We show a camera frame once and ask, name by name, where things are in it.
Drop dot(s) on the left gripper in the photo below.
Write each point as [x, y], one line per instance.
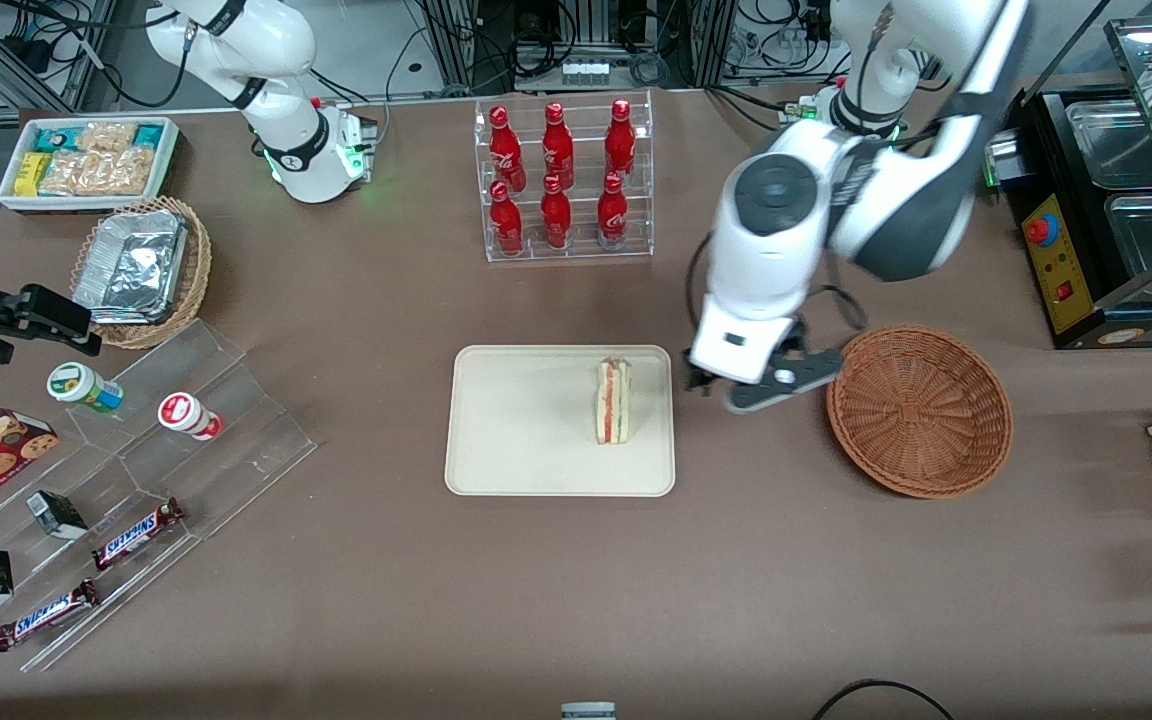
[695, 378]

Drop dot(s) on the plastic sandwich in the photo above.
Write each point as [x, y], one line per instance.
[611, 400]

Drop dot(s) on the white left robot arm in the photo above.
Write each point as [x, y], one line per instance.
[776, 230]

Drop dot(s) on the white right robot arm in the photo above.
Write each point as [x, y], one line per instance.
[286, 150]

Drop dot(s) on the aluminium foil tray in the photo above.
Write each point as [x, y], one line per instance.
[131, 265]

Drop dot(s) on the light wicker basket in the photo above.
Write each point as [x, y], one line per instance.
[196, 270]

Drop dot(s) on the cream plastic serving tray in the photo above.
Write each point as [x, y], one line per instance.
[516, 420]

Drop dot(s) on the round brown wicker basket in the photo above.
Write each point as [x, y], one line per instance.
[921, 410]

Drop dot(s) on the green lidded sunflower cup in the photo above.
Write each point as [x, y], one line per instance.
[71, 383]

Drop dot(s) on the white plastic snack bin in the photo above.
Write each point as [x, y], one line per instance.
[8, 195]

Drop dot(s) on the yellow snack packet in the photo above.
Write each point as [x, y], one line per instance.
[32, 174]

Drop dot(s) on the clear acrylic bottle rack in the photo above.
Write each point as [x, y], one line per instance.
[581, 252]

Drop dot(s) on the clear cracker packet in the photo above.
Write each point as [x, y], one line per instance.
[96, 172]
[106, 136]

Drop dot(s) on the red lidded yogurt cup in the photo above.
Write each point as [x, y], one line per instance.
[181, 412]

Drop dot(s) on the red cola bottle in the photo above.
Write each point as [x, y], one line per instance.
[506, 222]
[620, 142]
[504, 150]
[612, 214]
[556, 218]
[557, 148]

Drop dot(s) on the teal snack packet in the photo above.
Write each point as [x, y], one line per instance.
[56, 138]
[148, 135]

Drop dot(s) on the Snickers chocolate bar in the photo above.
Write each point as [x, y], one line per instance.
[136, 535]
[46, 615]

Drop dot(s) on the clear acrylic stepped shelf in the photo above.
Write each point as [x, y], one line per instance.
[236, 440]

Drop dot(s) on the white power strip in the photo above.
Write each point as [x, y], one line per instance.
[586, 71]

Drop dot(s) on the small grey device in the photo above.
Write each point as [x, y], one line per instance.
[588, 711]

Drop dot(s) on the black food warmer cabinet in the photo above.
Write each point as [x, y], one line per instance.
[1056, 260]

